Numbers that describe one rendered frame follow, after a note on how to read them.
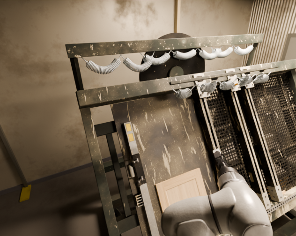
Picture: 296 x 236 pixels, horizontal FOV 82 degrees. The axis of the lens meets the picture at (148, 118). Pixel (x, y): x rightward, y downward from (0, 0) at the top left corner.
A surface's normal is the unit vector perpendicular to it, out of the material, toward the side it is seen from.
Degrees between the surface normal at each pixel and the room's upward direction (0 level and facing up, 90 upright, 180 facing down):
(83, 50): 90
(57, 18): 90
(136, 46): 90
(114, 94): 58
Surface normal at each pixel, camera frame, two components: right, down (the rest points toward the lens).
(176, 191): 0.33, -0.16
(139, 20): 0.44, 0.36
